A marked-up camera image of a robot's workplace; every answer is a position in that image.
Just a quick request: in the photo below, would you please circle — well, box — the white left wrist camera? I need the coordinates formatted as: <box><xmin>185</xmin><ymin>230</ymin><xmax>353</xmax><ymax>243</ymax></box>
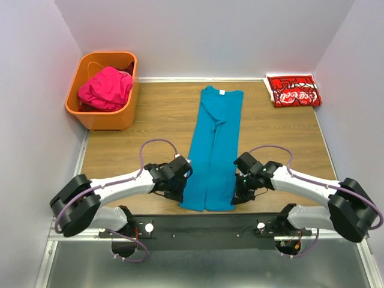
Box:
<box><xmin>174</xmin><ymin>154</ymin><xmax>191</xmax><ymax>164</ymax></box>

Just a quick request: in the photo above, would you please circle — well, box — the folded red coca-cola shirt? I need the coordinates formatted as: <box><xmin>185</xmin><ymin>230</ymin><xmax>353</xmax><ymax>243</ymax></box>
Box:
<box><xmin>263</xmin><ymin>74</ymin><xmax>322</xmax><ymax>108</ymax></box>

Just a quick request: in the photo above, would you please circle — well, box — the aluminium extrusion rail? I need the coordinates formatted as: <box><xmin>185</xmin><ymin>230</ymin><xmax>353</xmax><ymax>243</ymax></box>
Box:
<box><xmin>36</xmin><ymin>229</ymin><xmax>382</xmax><ymax>287</ymax></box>

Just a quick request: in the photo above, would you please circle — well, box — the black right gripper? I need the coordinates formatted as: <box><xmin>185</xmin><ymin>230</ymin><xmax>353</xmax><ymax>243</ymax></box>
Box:
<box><xmin>230</xmin><ymin>172</ymin><xmax>257</xmax><ymax>205</ymax></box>

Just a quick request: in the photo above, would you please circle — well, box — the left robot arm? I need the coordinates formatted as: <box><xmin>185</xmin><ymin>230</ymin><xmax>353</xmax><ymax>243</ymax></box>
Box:
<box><xmin>50</xmin><ymin>155</ymin><xmax>193</xmax><ymax>237</ymax></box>

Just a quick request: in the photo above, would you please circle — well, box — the blue t shirt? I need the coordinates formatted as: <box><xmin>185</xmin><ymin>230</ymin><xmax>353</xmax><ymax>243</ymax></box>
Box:
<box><xmin>179</xmin><ymin>86</ymin><xmax>244</xmax><ymax>212</ymax></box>

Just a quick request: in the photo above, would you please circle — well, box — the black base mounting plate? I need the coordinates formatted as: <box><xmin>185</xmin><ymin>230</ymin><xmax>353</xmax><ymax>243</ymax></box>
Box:
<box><xmin>99</xmin><ymin>213</ymin><xmax>311</xmax><ymax>259</ymax></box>

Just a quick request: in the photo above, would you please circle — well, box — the orange plastic laundry basket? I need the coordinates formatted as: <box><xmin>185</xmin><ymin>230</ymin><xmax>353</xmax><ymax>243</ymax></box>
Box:
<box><xmin>65</xmin><ymin>51</ymin><xmax>139</xmax><ymax>130</ymax></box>

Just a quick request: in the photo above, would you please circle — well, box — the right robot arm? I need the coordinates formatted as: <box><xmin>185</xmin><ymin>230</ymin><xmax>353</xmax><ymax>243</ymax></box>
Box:
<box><xmin>232</xmin><ymin>152</ymin><xmax>383</xmax><ymax>243</ymax></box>

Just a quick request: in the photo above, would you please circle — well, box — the pink t shirt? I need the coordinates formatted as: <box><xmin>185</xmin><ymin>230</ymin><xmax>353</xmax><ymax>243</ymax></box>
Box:
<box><xmin>78</xmin><ymin>67</ymin><xmax>133</xmax><ymax>112</ymax></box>

